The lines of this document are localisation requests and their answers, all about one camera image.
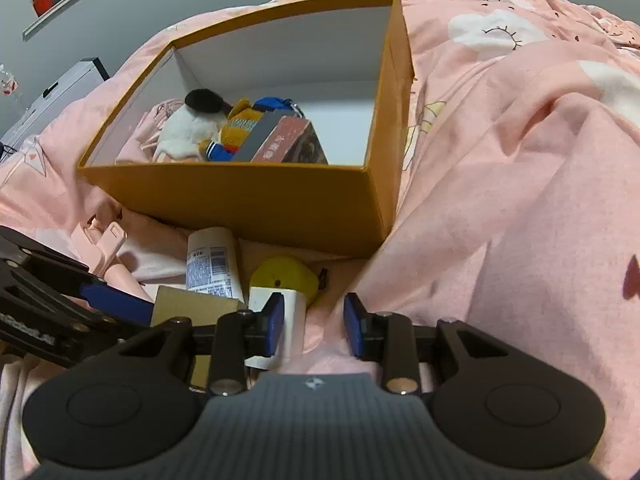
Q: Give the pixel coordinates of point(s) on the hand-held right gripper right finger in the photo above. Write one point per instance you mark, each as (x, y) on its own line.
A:
(354, 325)

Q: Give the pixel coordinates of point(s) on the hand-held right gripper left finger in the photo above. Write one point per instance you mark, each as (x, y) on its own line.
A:
(275, 322)

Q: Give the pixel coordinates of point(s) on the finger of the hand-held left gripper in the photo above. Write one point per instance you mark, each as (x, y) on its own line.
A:
(120, 305)
(110, 329)

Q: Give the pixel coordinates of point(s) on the small white box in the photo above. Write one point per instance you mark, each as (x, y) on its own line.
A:
(295, 320)

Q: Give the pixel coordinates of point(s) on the yellow round plastic case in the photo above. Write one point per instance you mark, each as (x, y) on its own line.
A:
(285, 275)

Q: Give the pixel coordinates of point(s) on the pink plastic handheld device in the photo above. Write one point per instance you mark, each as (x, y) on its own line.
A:
(107, 242)

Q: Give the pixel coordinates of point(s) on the white barcode bottle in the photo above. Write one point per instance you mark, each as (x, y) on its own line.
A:
(212, 265)

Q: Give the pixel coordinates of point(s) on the orange cardboard box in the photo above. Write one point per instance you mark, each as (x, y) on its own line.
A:
(280, 210)

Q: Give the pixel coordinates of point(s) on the pink padded pouch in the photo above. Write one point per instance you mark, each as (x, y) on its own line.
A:
(140, 146)

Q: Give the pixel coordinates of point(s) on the dark red printed box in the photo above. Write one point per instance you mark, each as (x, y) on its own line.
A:
(292, 144)

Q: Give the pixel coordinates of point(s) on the white plush with black top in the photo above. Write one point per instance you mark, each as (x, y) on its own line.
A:
(185, 127)

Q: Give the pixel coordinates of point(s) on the blue yellow duck plush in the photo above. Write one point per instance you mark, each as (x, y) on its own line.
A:
(240, 130)

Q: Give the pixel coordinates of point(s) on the white bed sheet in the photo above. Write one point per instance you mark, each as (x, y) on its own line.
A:
(15, 410)

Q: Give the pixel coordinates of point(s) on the white cabinet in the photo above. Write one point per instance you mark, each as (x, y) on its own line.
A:
(55, 100)

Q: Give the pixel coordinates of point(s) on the pink printed blanket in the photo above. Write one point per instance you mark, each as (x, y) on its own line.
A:
(525, 185)

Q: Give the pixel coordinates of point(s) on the clear bottle with red label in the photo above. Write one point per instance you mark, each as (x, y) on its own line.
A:
(7, 81)

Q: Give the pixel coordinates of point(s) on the small red object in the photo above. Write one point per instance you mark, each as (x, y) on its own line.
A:
(42, 6)

